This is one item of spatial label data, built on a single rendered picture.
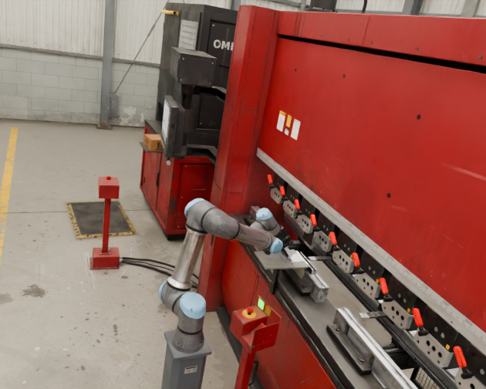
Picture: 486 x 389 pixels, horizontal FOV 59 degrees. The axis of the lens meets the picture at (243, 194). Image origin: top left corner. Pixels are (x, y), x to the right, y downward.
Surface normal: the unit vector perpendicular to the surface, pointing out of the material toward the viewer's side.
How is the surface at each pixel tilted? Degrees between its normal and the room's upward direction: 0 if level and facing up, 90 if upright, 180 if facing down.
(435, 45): 90
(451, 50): 90
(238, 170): 90
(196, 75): 90
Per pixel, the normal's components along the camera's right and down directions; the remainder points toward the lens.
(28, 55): 0.40, 0.39
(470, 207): -0.93, -0.03
